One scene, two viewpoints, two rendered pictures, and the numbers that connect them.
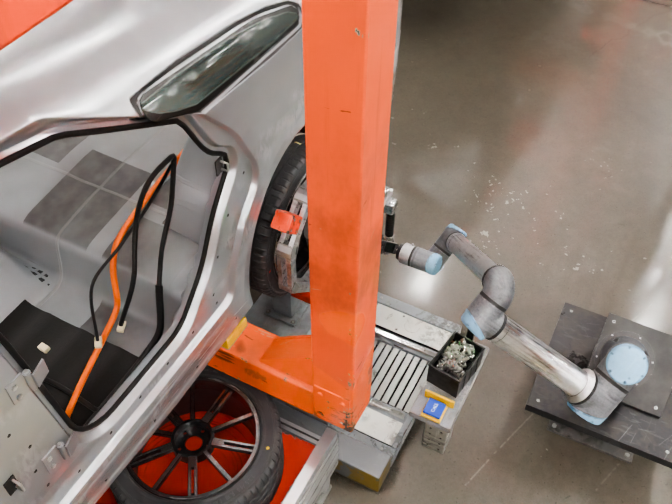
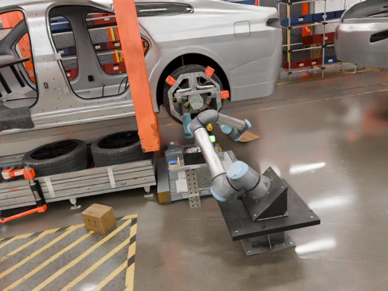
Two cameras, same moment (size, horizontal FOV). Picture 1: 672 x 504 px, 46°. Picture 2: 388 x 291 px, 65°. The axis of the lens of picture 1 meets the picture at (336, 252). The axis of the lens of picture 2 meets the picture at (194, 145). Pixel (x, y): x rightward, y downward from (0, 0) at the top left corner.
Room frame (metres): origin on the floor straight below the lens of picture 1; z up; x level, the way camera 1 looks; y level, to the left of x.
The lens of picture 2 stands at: (0.47, -2.59, 1.60)
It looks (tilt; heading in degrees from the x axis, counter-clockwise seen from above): 22 degrees down; 59
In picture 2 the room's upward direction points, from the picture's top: 8 degrees counter-clockwise
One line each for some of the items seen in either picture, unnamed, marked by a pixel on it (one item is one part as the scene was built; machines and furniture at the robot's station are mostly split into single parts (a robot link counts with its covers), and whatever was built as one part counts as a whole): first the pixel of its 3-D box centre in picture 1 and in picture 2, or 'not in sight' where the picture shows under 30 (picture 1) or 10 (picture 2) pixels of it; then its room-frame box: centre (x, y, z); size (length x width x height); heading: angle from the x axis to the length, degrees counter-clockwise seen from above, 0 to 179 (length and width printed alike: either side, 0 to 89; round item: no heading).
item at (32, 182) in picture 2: not in sight; (34, 189); (0.50, 0.49, 0.30); 0.09 x 0.05 x 0.50; 152
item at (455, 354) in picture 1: (455, 363); (194, 155); (1.75, -0.47, 0.51); 0.20 x 0.14 x 0.13; 144
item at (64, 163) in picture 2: not in sight; (57, 159); (0.80, 0.86, 0.39); 0.66 x 0.66 x 0.24
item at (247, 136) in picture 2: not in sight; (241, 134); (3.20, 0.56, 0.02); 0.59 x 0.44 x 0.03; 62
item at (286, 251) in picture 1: (318, 226); (194, 99); (2.17, 0.07, 0.85); 0.54 x 0.07 x 0.54; 152
